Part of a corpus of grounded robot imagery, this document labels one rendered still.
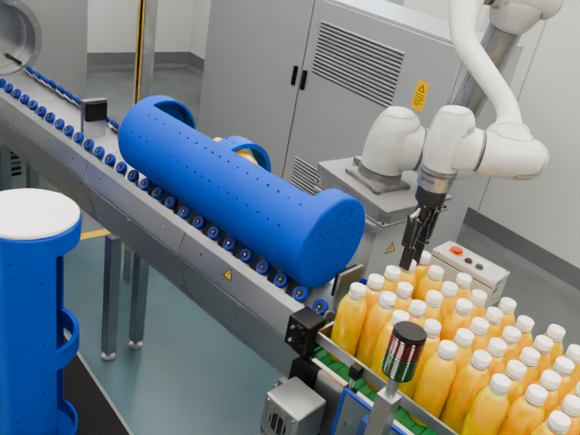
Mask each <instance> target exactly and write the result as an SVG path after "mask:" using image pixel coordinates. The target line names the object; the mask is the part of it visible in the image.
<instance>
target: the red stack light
mask: <svg viewBox="0 0 580 435"><path fill-rule="evenodd" d="M425 344H426V342H424V343H423V344H418V345H412V344H406V343H404V342H402V341H401V340H399V338H397V337H396V336H395V334H394V329H393V330H392V333H391V337H390V339H389V342H388V351H389V352H390V354H391V355H392V356H394V357H395V358H396V359H398V360H401V361H402V362H407V363H413V362H416V361H418V360H419V359H420V357H421V355H422V352H423V349H424V347H425Z"/></svg>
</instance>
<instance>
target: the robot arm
mask: <svg viewBox="0 0 580 435"><path fill-rule="evenodd" d="M564 1H565V0H447V5H448V14H449V27H450V35H451V41H452V44H453V46H454V48H455V50H456V52H457V54H458V56H459V58H460V59H461V61H462V62H463V63H464V64H465V66H466V67H467V69H468V70H467V72H466V74H465V76H464V78H463V81H462V84H461V85H460V87H459V89H458V91H457V95H456V96H455V98H454V100H453V102H452V104H451V105H446V106H444V107H442V108H440V109H439V110H438V112H437V114H436V115H435V117H434V118H433V120H432V123H431V126H430V128H429V129H427V128H424V127H422V126H420V125H419V124H420V120H419V119H418V117H417V116H416V114H414V113H413V112H412V111H411V110H409V109H407V108H404V107H400V106H391V107H388V108H387V109H385V110H384V111H383V112H382V113H381V114H380V115H379V116H378V117H377V118H376V120H375V122H374V123H373V125H372V127H371V129H370V132H369V135H368V137H367V140H366V143H365V146H364V150H363V154H362V157H360V156H355V157H354V159H353V162H354V163H355V164H356V165H357V167H346V168H345V172H346V173H347V174H349V175H351V176H352V177H354V178H355V179H356V180H358V181H359V182H361V183H362V184H363V185H365V186H366V187H367V188H368V189H369V190H370V191H371V192H372V193H373V194H376V195H381V194H383V193H385V192H394V191H399V190H410V187H411V185H410V184H409V183H407V182H405V181H404V180H403V179H402V178H401V175H402V172H403V171H410V170H413V171H416V172H419V174H418V178H417V183H418V187H417V191H416V193H415V198H416V200H417V201H418V204H417V206H416V208H415V213H414V214H411V213H409V214H408V215H407V226H406V228H405V232H404V236H403V239H402V242H401V245H402V246H404V247H405V248H404V250H403V253H402V257H401V259H400V264H399V267H401V268H404V269H405V270H406V271H408V270H409V269H410V267H411V264H412V261H413V259H414V260H415V261H416V262H417V264H416V266H419V262H420V258H421V256H422V253H423V250H424V247H425V244H429V242H428V241H427V239H431V237H432V233H433V231H434V228H435V225H436V222H437V220H438V216H439V213H440V212H441V211H442V209H443V206H442V205H443V204H444V201H445V198H446V195H447V193H448V192H450V191H451V188H452V186H453V183H454V180H464V179H468V178H470V177H471V176H473V175H475V174H476V173H482V174H484V175H487V176H490V177H494V178H498V179H504V180H532V179H534V178H536V177H538V176H540V175H541V174H542V173H543V172H544V171H545V168H546V166H547V164H548V161H549V153H548V150H547V148H546V147H545V145H544V144H543V143H541V142H540V141H538V140H535V139H533V136H532V135H531V134H530V130H529V128H528V127H527V126H526V125H525V124H523V123H522V121H521V114H520V108H519V105H518V103H517V100H516V98H515V96H514V94H513V93H512V91H511V90H510V88H509V87H508V85H507V83H506V82H505V80H504V79H503V77H502V76H501V75H502V73H503V71H504V69H505V67H506V65H507V64H508V62H509V60H510V58H511V56H512V54H513V52H514V50H515V48H516V46H517V44H518V42H519V40H520V38H521V36H522V35H523V34H525V33H526V32H527V31H529V30H530V29H531V28H532V27H533V26H534V25H535V24H536V23H537V22H538V21H539V20H543V21H544V20H548V19H550V18H552V17H554V16H555V15H556V14H557V13H558V12H559V11H560V10H561V9H562V7H563V5H564ZM483 4H484V5H488V6H490V9H489V20H490V22H489V25H488V26H487V28H486V31H485V33H484V35H483V37H482V39H481V42H479V40H478V39H477V37H476V21H477V18H478V16H479V13H480V10H481V8H482V5H483ZM489 100H490V101H491V102H492V104H493V106H494V107H495V111H496V122H495V123H493V124H491V125H490V126H489V127H488V128H487V131H486V130H482V129H478V128H475V126H476V123H477V122H478V120H479V118H480V116H481V114H482V112H483V110H484V108H485V106H486V104H487V102H488V101H489Z"/></svg>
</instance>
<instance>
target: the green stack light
mask: <svg viewBox="0 0 580 435"><path fill-rule="evenodd" d="M418 364H419V360H418V361H416V362H402V361H401V360H398V359H396V358H395V357H394V356H392V355H391V354H390V352H389V351H388V347H387V349H386V353H385V356H384V358H383V361H382V364H381V370H382V372H383V374H384V375H385V376H386V377H387V378H389V379H391V380H392V381H397V382H409V381H411V380H412V379H413V377H414V374H415V371H416V369H417V367H418Z"/></svg>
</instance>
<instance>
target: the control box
mask: <svg viewBox="0 0 580 435"><path fill-rule="evenodd" d="M452 246H458V247H460V248H461V249H462V250H463V253H461V254H455V253H454V252H453V251H452V250H451V247H452ZM466 257H469V258H471V259H472V260H473V262H472V263H467V262H466V261H465V258H466ZM473 257H474V258H473ZM475 258H477V259H475ZM479 260H480V261H479ZM484 262H485V263H484ZM477 263H481V264H482V265H483V269H479V268H476V264H477ZM486 263H487V264H488V265H489V266H490V267H489V266H488V265H487V264H486ZM429 265H430V266H431V265H437V266H440V267H441V268H442V269H443V270H444V274H443V276H442V277H443V279H442V282H443V283H444V282H445V281H451V282H453V283H454V282H455V280H456V279H457V275H458V274H459V273H465V274H468V275H470V276H471V278H472V281H471V283H470V292H472V290H474V289H479V290H482V291H484V292H485V293H486V294H487V298H486V300H485V304H484V306H485V309H488V308H489V307H490V306H492V305H493V304H494V303H495V302H497V301H498V300H499V298H500V297H501V293H502V291H503V288H504V287H505V284H506V282H507V279H508V276H509V274H510V272H508V271H507V270H505V269H504V268H501V267H499V266H497V265H495V264H494V263H492V262H490V261H488V260H486V259H484V258H482V257H480V256H479V255H477V254H475V253H473V252H471V251H469V250H467V249H466V248H464V247H462V246H460V245H458V244H456V243H454V242H453V241H449V242H447V243H444V244H442V245H440V246H438V247H437V248H435V249H433V250H432V257H431V260H430V263H429Z"/></svg>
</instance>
